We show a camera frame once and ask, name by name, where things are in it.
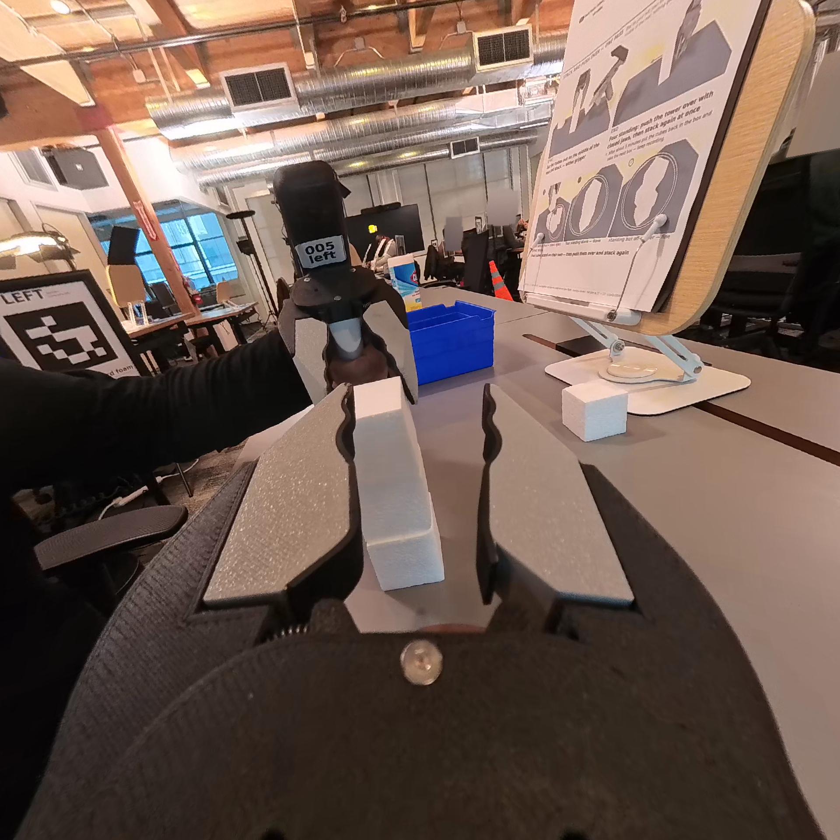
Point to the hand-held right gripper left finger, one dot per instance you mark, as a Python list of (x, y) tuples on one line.
[(282, 505)]

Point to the silver air duct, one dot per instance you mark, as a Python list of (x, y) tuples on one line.
[(367, 98)]

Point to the orange traffic cone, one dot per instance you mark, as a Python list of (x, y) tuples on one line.
[(500, 282)]

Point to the person's left forearm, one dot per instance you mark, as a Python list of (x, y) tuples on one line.
[(151, 407)]

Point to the person's left hand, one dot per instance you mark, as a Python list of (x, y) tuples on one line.
[(358, 367)]

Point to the black wall screen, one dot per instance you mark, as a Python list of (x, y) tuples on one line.
[(387, 226)]

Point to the black mesh chair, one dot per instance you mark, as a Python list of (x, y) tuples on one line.
[(774, 262)]

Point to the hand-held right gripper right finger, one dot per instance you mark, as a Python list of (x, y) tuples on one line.
[(548, 505)]

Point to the wipes canister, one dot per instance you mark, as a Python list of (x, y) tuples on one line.
[(405, 282)]

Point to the blue plastic bin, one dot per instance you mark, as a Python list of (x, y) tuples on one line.
[(453, 341)]

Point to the instruction sheet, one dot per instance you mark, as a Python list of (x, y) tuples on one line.
[(630, 164)]

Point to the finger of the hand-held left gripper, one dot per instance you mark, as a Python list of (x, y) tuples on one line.
[(397, 348), (307, 358)]

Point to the wooden document stand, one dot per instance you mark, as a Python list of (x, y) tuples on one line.
[(741, 197)]

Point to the white foam cube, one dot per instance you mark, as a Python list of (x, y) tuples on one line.
[(410, 554), (387, 446), (594, 410)]

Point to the white power strip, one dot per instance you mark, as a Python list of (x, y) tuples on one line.
[(121, 499)]

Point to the black framed marker sign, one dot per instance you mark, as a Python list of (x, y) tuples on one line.
[(59, 328)]

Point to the black loudspeaker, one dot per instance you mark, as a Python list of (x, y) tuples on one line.
[(77, 167)]

